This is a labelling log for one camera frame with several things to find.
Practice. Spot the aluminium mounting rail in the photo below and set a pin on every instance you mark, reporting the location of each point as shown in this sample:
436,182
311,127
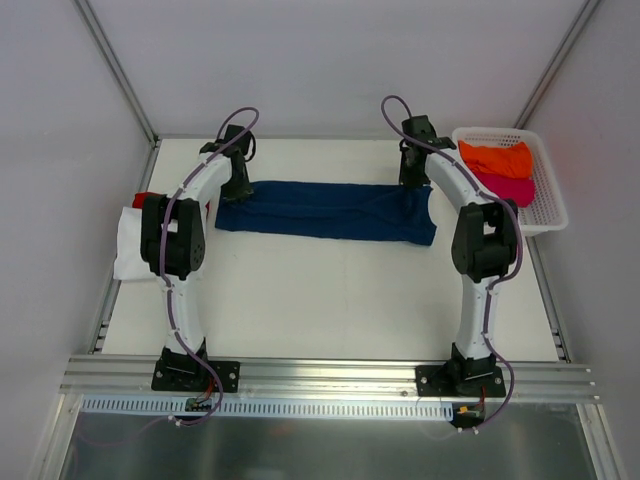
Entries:
535,382

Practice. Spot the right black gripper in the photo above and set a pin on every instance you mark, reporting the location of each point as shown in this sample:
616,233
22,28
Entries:
412,173

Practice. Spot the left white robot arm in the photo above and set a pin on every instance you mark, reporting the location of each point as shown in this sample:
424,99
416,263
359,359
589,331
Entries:
185,335

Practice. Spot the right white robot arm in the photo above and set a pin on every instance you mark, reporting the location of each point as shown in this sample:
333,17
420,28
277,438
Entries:
485,245

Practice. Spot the folded red t shirt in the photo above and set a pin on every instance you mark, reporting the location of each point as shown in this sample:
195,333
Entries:
140,199

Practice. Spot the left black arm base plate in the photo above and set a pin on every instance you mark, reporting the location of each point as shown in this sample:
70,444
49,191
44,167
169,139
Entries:
225,376

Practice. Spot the orange t shirt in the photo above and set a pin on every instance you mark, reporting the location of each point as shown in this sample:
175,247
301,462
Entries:
514,162

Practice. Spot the white slotted cable duct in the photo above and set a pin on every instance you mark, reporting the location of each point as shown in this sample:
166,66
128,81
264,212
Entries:
269,408

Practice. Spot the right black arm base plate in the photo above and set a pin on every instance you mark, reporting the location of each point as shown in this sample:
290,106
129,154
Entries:
441,381

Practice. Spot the pink t shirt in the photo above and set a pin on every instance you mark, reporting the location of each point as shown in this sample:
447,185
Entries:
521,191

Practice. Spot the folded white t shirt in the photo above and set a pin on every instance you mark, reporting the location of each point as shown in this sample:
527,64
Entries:
125,250

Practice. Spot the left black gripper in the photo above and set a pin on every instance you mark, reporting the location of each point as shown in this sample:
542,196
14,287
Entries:
238,185

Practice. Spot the white plastic basket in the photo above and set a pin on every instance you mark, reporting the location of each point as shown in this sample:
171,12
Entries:
547,212

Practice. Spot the navy blue t shirt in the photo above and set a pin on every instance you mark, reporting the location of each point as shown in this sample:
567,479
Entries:
344,211

